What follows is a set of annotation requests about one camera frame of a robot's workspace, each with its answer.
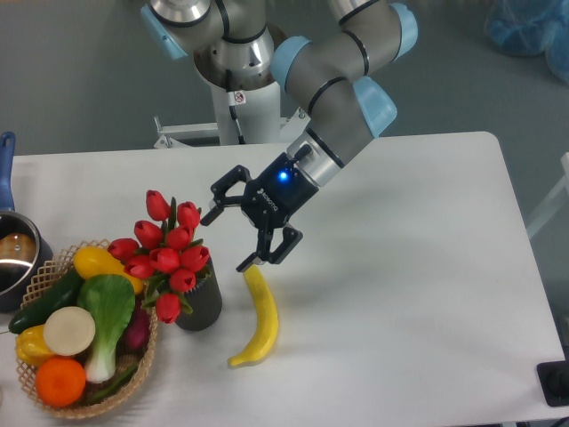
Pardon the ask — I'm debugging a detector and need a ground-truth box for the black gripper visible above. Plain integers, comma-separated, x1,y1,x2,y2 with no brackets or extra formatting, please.
199,151,321,273

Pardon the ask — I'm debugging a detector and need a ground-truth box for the red tulip bouquet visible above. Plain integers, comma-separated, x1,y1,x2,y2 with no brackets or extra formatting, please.
108,189,210,324

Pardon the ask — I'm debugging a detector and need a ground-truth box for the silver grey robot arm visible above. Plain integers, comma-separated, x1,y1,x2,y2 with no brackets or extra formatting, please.
140,1,418,271

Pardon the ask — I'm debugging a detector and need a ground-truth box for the dark grey ribbed vase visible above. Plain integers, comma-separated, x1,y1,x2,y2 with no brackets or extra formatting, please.
175,260,222,332

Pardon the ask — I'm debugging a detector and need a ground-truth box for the yellow banana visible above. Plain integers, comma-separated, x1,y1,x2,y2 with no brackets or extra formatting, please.
228,266,279,368

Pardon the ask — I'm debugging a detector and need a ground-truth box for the green bok choy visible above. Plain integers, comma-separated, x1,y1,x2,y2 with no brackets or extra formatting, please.
77,274,135,383

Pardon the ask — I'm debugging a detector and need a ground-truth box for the yellow squash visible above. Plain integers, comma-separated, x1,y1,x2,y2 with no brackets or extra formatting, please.
73,246,144,294

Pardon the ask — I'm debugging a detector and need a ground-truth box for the purple eggplant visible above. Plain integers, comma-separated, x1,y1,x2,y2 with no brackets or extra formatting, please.
123,302,150,350

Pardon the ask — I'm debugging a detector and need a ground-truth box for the woven wicker basket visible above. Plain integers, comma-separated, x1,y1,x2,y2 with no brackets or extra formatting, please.
16,238,157,420

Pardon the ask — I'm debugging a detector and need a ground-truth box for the green cucumber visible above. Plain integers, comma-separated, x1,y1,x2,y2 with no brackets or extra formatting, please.
8,267,84,334

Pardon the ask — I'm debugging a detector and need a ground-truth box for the white round radish slice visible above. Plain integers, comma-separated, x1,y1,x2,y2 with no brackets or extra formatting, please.
43,306,96,356

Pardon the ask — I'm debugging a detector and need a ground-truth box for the green chili pepper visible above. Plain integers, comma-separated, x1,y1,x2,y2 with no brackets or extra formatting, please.
84,364,138,406

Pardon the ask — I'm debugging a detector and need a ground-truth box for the blue saucepan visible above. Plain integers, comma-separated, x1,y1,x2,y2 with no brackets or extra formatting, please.
1,132,52,313

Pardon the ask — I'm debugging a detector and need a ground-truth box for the orange fruit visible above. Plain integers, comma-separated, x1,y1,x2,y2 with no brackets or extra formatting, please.
35,357,86,407

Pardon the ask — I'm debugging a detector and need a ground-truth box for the yellow bell pepper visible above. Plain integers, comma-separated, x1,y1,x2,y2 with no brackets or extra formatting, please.
16,325,56,367

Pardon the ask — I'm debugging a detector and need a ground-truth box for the blue plastic bag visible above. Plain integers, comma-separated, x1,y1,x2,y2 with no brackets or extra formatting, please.
485,1,568,83

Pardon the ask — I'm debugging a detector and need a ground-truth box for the black device at table edge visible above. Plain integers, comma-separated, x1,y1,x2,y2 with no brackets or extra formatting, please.
536,360,568,407

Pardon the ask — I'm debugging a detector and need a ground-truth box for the white frame at right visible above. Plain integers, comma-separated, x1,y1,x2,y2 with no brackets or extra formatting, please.
525,152,568,239

